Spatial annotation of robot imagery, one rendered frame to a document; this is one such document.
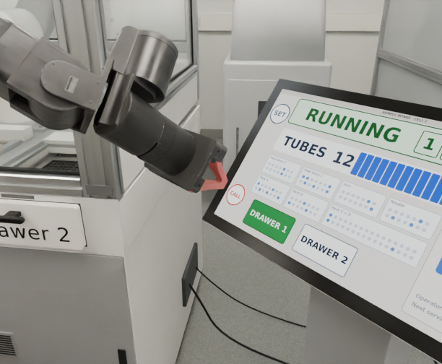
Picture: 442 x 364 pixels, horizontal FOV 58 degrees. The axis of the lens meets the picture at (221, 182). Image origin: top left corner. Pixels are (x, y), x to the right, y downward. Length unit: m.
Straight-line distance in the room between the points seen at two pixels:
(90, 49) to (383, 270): 0.62
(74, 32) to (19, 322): 0.78
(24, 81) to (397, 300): 0.49
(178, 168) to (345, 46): 3.72
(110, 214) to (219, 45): 3.21
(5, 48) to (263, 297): 1.79
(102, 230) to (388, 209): 0.61
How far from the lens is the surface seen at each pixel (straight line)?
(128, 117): 0.41
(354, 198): 0.63
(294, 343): 1.87
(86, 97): 0.41
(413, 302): 0.57
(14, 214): 0.98
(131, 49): 0.46
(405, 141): 0.64
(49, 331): 1.22
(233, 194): 0.73
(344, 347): 0.81
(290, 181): 0.68
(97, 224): 0.94
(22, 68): 0.42
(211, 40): 4.00
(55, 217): 0.96
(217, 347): 1.83
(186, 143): 0.47
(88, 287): 1.06
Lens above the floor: 1.34
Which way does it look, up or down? 25 degrees down
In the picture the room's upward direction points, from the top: straight up
